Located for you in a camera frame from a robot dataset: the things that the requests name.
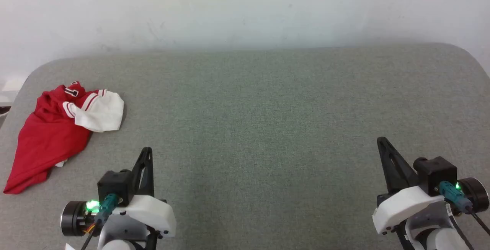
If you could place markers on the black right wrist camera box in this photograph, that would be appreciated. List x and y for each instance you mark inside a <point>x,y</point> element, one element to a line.
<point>436,173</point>

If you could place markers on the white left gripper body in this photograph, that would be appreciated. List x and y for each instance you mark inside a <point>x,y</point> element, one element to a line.
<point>153,213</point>

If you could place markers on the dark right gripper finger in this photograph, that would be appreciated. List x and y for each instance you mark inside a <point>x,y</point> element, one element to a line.
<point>394,173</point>

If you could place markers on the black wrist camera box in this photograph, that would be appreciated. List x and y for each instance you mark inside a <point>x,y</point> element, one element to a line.
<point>115,185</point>
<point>436,173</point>

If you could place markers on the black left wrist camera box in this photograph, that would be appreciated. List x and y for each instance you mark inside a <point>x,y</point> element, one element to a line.
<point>115,185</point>

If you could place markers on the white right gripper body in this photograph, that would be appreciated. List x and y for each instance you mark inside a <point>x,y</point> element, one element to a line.
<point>402,208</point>

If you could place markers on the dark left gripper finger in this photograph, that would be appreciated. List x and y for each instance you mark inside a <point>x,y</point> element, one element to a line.
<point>149,177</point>

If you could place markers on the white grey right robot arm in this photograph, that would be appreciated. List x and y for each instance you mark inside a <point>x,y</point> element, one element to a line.
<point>444,242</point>

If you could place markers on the red white basketball jersey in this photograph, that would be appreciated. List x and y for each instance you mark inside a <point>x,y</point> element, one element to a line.
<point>49,139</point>

